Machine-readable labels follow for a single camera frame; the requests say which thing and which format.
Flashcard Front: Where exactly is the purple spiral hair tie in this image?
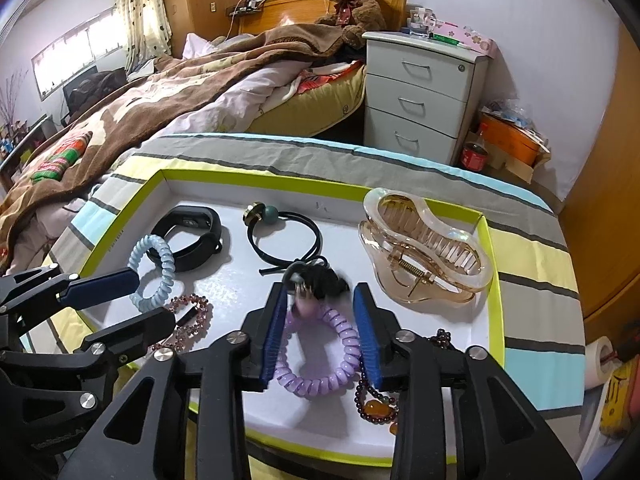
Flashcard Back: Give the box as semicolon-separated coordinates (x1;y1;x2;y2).
272;305;362;398

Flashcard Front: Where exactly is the white quilt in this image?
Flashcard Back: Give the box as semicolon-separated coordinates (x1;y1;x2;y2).
165;35;311;136

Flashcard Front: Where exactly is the pink bead bracelet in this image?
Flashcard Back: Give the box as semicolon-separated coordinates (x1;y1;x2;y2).
157;294;213;353

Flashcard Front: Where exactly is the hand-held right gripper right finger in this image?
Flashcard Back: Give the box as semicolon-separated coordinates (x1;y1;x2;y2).
351;282;583;480

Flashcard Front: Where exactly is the white paper roll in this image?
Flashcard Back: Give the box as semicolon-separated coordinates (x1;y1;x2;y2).
582;336;618;390

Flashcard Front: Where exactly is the black monitor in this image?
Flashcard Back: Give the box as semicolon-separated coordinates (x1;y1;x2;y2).
62;65;98;116

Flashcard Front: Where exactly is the orange box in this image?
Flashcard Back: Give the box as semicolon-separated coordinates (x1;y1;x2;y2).
477;112;543;166

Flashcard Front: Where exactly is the red label soda bottle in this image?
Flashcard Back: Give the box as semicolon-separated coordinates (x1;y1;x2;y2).
461;125;488;173

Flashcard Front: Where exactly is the brown patterned blanket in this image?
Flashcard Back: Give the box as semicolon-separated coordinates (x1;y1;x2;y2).
0;22;371;276

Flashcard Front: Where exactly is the green shallow cardboard box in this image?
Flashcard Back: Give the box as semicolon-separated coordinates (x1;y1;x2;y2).
42;169;506;466

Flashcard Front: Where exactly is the black hair tie with bead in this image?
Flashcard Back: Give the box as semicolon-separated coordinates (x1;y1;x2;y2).
242;201;323;276

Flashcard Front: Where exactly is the window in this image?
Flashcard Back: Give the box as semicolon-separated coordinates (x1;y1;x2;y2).
31;7;126;101

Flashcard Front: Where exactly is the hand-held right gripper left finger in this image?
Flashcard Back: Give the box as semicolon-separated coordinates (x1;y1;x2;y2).
57;282;290;480

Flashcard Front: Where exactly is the dotted curtain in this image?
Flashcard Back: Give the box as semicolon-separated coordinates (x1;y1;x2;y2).
112;0;173;73

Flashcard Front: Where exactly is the blue spiral hair tie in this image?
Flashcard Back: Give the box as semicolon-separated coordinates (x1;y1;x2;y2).
128;234;176;313

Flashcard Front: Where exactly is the red green pillow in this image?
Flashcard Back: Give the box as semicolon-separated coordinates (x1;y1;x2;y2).
27;131;94;183

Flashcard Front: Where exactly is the black smart band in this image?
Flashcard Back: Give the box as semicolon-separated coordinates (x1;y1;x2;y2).
150;206;224;273

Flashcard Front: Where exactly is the wooden headboard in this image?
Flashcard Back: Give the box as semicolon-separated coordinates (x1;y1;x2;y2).
235;0;410;41

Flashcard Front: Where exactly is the dark red beaded bracelet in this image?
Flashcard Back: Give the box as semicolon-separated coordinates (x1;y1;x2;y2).
356;329;453;436

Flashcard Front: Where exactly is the plain wooden wardrobe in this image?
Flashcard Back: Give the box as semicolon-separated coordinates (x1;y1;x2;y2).
557;20;640;331

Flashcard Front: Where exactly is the pink flowered box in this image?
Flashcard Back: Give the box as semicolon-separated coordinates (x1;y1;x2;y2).
435;20;500;56

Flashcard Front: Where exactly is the clear amber hair claw clip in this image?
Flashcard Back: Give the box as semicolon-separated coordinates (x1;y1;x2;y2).
357;187;495;305

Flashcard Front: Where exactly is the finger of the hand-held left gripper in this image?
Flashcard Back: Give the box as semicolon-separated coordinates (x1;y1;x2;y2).
0;308;177;466
0;264;140;318

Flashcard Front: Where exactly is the clear plastic bag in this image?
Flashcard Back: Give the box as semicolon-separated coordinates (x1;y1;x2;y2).
482;101;551;151

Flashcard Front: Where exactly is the yellow mattress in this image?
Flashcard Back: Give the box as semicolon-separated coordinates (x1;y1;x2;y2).
250;60;368;138

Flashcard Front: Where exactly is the grey nightstand with drawers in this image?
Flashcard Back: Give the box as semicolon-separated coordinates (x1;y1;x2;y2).
362;30;488;167

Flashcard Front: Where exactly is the clear acrylic organizer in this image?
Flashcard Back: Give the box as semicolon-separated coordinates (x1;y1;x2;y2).
406;6;441;36

